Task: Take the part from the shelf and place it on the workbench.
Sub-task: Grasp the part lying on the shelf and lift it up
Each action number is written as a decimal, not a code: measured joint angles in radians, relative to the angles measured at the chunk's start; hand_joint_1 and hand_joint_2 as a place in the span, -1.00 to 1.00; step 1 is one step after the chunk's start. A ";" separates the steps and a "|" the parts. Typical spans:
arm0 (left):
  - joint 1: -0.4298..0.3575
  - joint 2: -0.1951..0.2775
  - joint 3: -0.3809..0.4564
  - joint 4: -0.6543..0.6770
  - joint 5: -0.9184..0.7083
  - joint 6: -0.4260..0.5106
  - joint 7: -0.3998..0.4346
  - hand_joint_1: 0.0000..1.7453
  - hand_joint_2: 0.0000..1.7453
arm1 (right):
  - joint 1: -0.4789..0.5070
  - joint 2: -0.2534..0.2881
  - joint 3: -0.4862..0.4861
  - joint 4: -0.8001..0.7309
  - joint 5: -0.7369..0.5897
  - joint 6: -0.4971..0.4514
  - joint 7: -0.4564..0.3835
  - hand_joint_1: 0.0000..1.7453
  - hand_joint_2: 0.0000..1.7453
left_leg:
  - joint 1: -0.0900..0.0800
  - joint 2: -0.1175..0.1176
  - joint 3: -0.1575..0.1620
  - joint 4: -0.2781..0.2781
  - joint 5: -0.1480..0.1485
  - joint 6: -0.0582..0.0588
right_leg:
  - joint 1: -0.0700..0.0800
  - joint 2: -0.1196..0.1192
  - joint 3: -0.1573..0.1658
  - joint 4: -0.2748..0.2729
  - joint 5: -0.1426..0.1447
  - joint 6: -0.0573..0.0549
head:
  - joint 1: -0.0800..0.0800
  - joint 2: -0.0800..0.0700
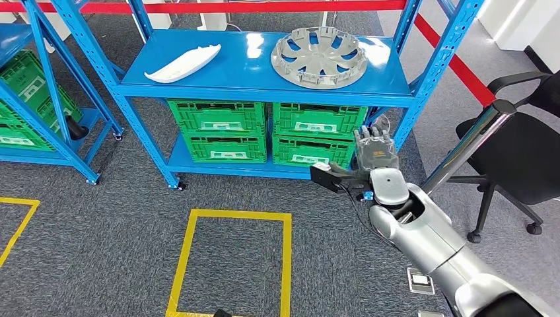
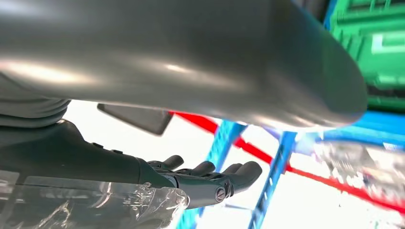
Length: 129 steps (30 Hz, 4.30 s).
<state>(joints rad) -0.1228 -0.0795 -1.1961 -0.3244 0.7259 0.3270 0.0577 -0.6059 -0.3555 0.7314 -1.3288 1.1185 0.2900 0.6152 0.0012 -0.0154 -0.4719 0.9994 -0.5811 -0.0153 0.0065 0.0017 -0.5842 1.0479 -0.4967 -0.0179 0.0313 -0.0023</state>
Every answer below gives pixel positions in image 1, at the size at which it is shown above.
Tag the blue metal shelf rack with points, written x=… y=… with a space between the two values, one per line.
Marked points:
x=43 y=156
x=245 y=65

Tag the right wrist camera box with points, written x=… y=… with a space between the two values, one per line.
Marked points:
x=326 y=177

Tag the chrome stanchion post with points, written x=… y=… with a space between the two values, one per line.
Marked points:
x=468 y=148

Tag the white plastic trim part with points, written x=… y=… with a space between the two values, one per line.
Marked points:
x=183 y=65

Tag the green plastic crate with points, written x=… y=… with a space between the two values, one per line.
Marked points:
x=310 y=151
x=317 y=120
x=225 y=148
x=218 y=116
x=17 y=138
x=26 y=83

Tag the black office chair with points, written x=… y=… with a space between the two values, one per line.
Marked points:
x=516 y=166

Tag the grey plastic wheel hubcap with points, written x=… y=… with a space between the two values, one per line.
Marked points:
x=319 y=57

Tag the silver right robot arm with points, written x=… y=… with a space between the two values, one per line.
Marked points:
x=437 y=245

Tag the black ribbed tube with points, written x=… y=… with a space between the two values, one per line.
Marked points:
x=78 y=129

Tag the metal floor outlet box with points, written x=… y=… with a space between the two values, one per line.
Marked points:
x=431 y=314
x=421 y=281

